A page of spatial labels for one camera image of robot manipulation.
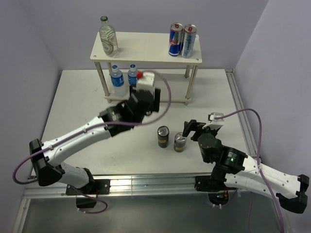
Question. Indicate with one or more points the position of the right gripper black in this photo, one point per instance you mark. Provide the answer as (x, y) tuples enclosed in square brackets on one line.
[(193, 125)]

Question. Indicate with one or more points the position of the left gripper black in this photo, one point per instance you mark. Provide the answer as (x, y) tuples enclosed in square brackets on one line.
[(155, 101)]

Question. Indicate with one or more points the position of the Pocari Sweat bottle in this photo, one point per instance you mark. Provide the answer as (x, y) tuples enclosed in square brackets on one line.
[(117, 80), (132, 75)]

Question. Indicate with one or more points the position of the green cap glass bottle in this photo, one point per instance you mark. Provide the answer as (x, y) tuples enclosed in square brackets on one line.
[(108, 37)]

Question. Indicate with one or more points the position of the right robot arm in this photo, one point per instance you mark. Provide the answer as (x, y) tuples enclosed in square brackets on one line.
[(235, 169)]

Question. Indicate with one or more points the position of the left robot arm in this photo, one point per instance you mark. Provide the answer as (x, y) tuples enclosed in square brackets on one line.
[(49, 165)]

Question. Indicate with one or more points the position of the white two-tier shelf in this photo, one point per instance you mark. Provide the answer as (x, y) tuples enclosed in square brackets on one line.
[(152, 49)]

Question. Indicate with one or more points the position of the grey coffee can right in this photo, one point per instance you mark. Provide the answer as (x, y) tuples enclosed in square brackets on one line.
[(179, 142)]

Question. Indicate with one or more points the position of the black coffee can left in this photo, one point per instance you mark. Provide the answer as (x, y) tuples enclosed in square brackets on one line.
[(163, 136)]

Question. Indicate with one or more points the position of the silver Red Bull can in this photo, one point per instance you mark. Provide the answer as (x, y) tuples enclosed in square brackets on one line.
[(189, 35)]

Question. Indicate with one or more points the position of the blue Red Bull can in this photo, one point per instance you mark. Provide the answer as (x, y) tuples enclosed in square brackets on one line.
[(175, 39)]

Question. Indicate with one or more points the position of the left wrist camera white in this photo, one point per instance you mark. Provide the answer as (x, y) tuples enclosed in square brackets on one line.
[(145, 81)]

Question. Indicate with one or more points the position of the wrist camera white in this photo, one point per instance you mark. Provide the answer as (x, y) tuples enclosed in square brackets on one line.
[(145, 81), (215, 121)]

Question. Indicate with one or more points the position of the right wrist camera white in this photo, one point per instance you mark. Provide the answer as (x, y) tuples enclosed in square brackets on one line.
[(215, 121)]

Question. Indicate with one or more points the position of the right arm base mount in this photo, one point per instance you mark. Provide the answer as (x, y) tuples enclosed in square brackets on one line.
[(219, 195)]

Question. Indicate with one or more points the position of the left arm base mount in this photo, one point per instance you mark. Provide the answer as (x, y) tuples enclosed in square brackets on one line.
[(101, 187)]

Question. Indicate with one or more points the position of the aluminium front rail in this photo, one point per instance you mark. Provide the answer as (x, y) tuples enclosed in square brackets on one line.
[(134, 204)]

